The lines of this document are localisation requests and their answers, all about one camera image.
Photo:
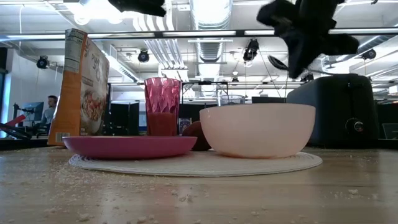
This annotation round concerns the black ceiling spotlight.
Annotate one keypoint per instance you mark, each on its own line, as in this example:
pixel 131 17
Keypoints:
pixel 42 62
pixel 143 56
pixel 369 54
pixel 251 49

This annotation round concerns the silver ventilation duct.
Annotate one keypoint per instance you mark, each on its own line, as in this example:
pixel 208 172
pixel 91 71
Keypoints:
pixel 211 18

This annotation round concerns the black cabinet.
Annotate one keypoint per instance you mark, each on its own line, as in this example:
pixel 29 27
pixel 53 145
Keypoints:
pixel 124 118

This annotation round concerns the white round woven placemat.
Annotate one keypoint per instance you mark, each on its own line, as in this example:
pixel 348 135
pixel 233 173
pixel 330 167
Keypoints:
pixel 196 166

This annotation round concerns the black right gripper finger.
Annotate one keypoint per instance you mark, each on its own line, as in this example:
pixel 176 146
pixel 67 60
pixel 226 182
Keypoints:
pixel 292 56
pixel 306 56

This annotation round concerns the black two-slot toaster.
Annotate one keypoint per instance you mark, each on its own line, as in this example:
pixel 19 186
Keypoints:
pixel 329 109

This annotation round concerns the pale pink bowl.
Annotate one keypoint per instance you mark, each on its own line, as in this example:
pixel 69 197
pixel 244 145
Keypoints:
pixel 258 130

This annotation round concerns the magenta plastic plate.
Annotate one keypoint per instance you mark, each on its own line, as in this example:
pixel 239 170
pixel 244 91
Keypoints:
pixel 130 147

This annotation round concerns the person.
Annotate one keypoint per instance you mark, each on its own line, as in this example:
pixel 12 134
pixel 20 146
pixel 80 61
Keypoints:
pixel 49 115

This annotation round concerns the computer monitor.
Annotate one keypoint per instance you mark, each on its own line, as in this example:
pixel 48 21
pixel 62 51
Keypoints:
pixel 32 110

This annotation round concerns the pumpkin cereal box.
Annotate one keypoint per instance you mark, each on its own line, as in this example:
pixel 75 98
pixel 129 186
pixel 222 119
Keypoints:
pixel 66 109

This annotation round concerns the red apple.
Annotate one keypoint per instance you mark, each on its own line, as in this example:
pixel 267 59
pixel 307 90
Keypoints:
pixel 196 137

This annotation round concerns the red faceted plastic tumbler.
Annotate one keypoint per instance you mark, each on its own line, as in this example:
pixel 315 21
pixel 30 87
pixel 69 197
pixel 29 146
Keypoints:
pixel 161 102

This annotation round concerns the clear drinking glass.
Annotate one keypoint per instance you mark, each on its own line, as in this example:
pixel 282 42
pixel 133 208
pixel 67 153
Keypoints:
pixel 231 100

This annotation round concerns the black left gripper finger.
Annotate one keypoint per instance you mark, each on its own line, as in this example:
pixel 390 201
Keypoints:
pixel 140 6

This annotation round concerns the red bar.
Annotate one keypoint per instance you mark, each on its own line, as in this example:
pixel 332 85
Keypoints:
pixel 15 120

